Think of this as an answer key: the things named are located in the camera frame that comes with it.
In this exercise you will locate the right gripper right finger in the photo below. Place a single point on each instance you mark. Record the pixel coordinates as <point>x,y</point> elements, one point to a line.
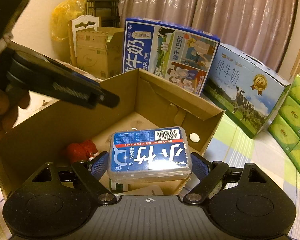
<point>210,176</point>

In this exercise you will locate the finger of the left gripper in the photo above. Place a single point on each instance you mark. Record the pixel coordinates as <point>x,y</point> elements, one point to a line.
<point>25,72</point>
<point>52,71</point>

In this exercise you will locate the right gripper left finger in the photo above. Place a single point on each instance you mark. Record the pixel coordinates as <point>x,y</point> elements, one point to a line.
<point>89,174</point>

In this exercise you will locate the red toy figure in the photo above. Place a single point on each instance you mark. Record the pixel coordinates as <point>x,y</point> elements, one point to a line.
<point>80,151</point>

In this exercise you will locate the blue dental floss box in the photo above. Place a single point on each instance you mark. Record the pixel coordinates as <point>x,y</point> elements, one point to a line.
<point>149,155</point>

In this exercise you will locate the white Midea remote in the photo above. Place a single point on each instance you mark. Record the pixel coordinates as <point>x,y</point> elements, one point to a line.
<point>152,190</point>

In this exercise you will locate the person left hand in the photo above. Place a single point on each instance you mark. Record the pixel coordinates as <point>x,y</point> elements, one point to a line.
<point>8,113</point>

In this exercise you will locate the checkered tablecloth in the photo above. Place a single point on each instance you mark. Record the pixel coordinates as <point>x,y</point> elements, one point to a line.
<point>231,145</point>

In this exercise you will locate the background cardboard box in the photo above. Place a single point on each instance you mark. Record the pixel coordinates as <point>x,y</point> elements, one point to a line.
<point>102,52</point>

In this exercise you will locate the open cardboard box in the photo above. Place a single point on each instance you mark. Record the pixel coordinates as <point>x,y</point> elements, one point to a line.
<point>146,101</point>

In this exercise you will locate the white carved chair back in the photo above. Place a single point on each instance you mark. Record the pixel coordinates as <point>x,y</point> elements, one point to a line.
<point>77,28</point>

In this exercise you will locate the yellow plastic bag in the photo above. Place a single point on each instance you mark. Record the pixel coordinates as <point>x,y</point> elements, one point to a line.
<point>62,14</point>

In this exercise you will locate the folded black hand cart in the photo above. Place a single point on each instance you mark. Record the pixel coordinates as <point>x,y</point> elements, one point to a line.
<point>107,10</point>

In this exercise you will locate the cow picture milk box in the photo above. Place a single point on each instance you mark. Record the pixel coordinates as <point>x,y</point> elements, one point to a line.
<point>245,88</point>

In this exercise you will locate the green tissue pack bundle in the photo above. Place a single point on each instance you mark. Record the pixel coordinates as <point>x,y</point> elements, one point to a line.
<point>285,128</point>

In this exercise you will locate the blue milk carton box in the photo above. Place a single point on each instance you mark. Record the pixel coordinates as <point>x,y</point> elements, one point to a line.
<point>181,55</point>

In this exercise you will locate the pink curtain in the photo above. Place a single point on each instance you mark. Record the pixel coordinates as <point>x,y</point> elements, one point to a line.
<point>260,28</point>

